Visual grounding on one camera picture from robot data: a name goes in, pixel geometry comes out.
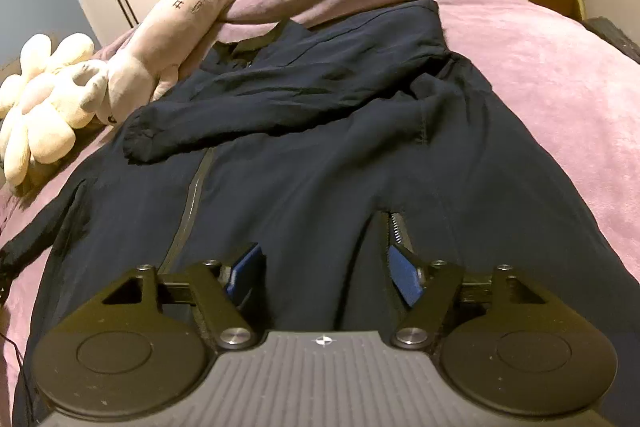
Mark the dark navy jacket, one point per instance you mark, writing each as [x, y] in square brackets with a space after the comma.
[310, 147]

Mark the cream flower plush toy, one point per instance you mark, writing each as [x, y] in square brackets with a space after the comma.
[45, 107]

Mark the long pink plush toy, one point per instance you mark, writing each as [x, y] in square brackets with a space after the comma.
[170, 37]

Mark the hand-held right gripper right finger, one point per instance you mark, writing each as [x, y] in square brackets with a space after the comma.
[404, 274]

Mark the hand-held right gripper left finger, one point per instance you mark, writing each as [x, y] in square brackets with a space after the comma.
[246, 266]

